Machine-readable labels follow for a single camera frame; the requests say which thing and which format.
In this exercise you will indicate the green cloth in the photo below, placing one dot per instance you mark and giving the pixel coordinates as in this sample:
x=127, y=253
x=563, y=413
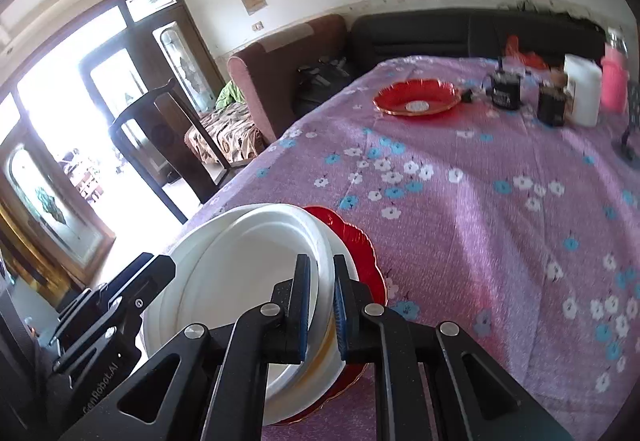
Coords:
x=230, y=96

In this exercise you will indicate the dark bag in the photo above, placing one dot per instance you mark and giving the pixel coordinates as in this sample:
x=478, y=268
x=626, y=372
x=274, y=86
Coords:
x=320, y=86

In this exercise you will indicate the white plastic jar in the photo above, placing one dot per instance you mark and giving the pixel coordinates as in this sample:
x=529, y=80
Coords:
x=582, y=91

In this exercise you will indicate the pink sleeved bottle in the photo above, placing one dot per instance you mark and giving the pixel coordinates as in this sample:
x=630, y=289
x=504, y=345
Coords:
x=614, y=81

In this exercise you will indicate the small white foam bowl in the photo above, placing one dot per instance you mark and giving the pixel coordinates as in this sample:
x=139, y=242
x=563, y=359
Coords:
x=250, y=261

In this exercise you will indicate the large red glass plate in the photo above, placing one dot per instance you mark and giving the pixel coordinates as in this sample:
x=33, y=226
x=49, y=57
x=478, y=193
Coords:
x=367, y=266

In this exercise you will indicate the wall outlet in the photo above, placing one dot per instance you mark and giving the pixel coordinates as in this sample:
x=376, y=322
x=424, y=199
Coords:
x=257, y=26

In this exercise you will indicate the purple floral tablecloth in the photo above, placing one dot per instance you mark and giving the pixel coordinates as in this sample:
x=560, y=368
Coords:
x=450, y=221

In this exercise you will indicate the red plate with white centre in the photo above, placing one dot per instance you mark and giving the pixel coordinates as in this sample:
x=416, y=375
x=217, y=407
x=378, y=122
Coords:
x=395, y=101

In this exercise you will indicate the brown lid jar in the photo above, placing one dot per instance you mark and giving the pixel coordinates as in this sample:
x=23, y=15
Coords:
x=559, y=77

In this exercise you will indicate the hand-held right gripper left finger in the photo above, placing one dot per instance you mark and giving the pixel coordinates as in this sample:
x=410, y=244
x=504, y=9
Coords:
x=302, y=316

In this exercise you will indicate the black phone stand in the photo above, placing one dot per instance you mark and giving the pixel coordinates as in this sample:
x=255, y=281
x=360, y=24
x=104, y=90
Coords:
x=634, y=111

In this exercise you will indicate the medium white foam bowl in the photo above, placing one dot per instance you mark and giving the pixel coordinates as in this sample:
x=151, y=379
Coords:
x=342, y=246

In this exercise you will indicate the dark wooden chair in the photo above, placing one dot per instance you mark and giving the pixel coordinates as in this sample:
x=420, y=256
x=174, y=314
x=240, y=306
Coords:
x=175, y=131

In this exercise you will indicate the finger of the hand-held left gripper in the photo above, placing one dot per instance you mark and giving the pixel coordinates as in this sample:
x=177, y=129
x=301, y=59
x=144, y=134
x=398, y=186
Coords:
x=112, y=331
x=145, y=273

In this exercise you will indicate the black sofa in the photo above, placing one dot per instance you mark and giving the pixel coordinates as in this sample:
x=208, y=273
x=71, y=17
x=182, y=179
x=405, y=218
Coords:
x=425, y=33

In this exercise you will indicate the brown armchair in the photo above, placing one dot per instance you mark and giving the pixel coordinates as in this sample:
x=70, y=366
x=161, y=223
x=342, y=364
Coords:
x=260, y=81

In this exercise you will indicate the black cylindrical motor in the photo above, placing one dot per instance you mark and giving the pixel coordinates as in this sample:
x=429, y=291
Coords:
x=505, y=93
x=551, y=108

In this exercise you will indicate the patterned cushion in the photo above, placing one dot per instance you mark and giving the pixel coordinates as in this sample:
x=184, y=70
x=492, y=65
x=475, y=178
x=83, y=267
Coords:
x=225, y=131

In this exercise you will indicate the red plastic bag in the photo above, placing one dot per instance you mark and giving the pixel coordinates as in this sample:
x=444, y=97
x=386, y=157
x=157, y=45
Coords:
x=525, y=57

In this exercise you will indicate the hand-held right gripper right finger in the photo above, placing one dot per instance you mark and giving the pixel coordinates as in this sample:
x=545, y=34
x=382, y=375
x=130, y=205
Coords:
x=341, y=316

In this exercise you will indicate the large white foam bowl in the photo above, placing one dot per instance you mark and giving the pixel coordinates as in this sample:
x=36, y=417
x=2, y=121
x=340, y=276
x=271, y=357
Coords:
x=170, y=281

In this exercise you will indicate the wooden glass door frame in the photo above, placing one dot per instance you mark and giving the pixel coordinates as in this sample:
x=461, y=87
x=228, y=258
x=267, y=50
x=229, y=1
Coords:
x=142, y=51

